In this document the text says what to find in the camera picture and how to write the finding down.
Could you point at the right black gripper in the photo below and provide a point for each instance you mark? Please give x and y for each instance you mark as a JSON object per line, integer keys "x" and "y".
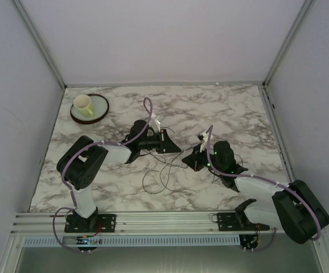
{"x": 194, "y": 160}

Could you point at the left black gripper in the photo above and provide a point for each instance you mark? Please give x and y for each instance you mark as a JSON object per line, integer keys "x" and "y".
{"x": 167, "y": 145}

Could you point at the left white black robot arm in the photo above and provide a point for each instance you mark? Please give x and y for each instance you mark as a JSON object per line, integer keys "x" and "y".
{"x": 80, "y": 164}

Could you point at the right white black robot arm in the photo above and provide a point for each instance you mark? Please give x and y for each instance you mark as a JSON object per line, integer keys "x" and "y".
{"x": 291, "y": 207}

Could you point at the white plate with dark rim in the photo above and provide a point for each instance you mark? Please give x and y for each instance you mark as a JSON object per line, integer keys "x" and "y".
{"x": 100, "y": 106}

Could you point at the yellow-green mug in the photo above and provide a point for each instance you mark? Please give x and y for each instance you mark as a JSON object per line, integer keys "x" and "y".
{"x": 84, "y": 105}

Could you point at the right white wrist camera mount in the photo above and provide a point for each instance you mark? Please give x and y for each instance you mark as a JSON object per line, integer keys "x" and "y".
{"x": 203, "y": 136}

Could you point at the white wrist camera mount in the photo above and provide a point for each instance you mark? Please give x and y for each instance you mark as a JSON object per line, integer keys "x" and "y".
{"x": 203, "y": 136}
{"x": 157, "y": 120}

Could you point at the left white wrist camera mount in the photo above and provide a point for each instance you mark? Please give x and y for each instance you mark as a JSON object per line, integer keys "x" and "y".
{"x": 157, "y": 120}

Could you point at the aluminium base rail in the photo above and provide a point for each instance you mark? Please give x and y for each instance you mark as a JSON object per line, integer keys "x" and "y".
{"x": 127, "y": 223}

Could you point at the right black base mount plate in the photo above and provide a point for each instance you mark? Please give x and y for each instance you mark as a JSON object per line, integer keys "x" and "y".
{"x": 232, "y": 221}

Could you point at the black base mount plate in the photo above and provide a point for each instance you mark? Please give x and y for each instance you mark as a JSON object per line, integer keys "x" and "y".
{"x": 77, "y": 224}
{"x": 232, "y": 221}

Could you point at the blue slotted cable duct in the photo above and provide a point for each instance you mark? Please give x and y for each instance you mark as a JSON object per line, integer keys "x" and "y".
{"x": 151, "y": 240}

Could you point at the right aluminium frame post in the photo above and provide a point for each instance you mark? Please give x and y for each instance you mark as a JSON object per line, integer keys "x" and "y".
{"x": 290, "y": 37}

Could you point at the aluminium frame post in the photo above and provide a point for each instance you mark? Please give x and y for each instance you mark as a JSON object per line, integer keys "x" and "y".
{"x": 39, "y": 42}
{"x": 290, "y": 37}

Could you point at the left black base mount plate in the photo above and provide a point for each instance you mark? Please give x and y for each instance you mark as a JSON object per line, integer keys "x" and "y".
{"x": 77, "y": 224}

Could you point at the left aluminium frame post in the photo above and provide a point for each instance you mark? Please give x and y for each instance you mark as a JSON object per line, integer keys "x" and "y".
{"x": 39, "y": 42}

